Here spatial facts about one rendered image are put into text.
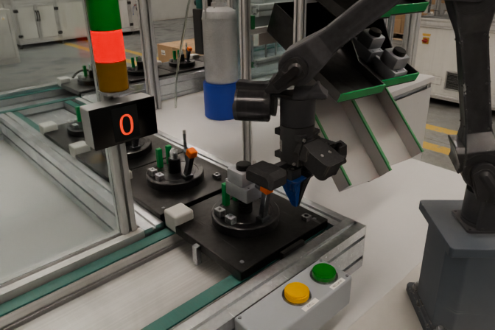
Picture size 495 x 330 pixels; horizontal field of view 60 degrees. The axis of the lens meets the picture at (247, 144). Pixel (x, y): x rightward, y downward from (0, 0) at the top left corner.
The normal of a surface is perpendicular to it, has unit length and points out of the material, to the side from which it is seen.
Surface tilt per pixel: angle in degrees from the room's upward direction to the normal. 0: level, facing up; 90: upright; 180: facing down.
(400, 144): 45
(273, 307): 0
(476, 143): 61
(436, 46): 90
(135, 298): 0
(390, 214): 0
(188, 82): 90
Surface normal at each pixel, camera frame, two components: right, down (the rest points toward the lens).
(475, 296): -0.04, 0.39
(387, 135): 0.37, -0.43
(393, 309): -0.02, -0.92
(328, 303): 0.68, 0.27
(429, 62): -0.73, 0.28
